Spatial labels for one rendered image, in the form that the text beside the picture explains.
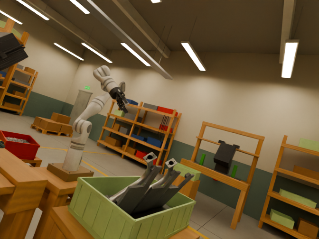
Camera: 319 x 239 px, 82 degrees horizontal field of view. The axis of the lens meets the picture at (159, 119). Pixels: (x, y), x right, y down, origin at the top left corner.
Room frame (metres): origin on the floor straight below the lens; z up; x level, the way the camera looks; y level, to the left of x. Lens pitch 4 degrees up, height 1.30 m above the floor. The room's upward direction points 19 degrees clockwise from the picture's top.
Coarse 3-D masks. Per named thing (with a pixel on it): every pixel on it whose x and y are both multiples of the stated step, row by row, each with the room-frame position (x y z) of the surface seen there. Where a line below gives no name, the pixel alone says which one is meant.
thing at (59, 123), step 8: (40, 120) 6.57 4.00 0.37; (48, 120) 6.70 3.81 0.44; (56, 120) 7.10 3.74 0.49; (64, 120) 7.37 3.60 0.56; (32, 128) 6.69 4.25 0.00; (40, 128) 6.47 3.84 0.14; (48, 128) 6.48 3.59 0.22; (56, 128) 6.76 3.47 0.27; (64, 128) 7.04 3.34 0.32; (64, 136) 7.13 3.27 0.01
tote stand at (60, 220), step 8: (56, 208) 0.94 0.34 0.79; (64, 208) 0.96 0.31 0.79; (48, 216) 0.93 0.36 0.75; (56, 216) 0.89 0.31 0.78; (64, 216) 0.89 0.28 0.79; (72, 216) 0.91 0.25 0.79; (48, 224) 0.91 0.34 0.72; (56, 224) 0.88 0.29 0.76; (64, 224) 0.84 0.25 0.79; (72, 224) 0.86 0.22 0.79; (80, 224) 0.87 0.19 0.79; (48, 232) 0.90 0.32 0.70; (56, 232) 0.86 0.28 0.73; (64, 232) 0.83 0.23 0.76; (72, 232) 0.80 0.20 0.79; (80, 232) 0.82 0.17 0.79; (88, 232) 0.84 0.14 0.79; (184, 232) 1.12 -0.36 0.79; (192, 232) 1.16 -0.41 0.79
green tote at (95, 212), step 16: (112, 176) 1.14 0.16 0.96; (128, 176) 1.25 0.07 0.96; (80, 192) 0.92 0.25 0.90; (96, 192) 0.86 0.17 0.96; (112, 192) 1.16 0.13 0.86; (80, 208) 0.90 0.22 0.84; (96, 208) 0.84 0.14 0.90; (112, 208) 0.79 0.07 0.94; (176, 208) 0.98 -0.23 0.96; (192, 208) 1.19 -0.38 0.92; (96, 224) 0.82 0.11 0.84; (112, 224) 0.77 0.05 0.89; (128, 224) 0.73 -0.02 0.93; (144, 224) 0.78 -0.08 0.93; (160, 224) 0.89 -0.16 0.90; (176, 224) 1.05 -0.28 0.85
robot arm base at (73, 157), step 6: (72, 144) 1.18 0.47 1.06; (72, 150) 1.18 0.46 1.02; (78, 150) 1.19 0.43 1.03; (66, 156) 1.19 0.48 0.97; (72, 156) 1.18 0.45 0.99; (78, 156) 1.20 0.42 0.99; (66, 162) 1.18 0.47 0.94; (72, 162) 1.18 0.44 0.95; (78, 162) 1.21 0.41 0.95; (66, 168) 1.18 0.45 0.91; (72, 168) 1.19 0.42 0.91; (78, 168) 1.25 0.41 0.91
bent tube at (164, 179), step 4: (172, 160) 0.99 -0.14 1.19; (168, 164) 0.97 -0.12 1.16; (172, 164) 1.00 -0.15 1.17; (176, 164) 0.97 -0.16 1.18; (168, 168) 1.01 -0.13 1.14; (172, 168) 0.99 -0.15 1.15; (168, 172) 1.03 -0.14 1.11; (164, 176) 1.05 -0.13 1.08; (168, 176) 1.04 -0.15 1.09; (160, 180) 1.05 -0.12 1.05; (164, 180) 1.05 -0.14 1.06; (152, 184) 1.03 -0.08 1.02; (156, 184) 1.03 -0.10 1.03; (160, 184) 1.04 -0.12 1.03; (148, 188) 1.01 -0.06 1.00
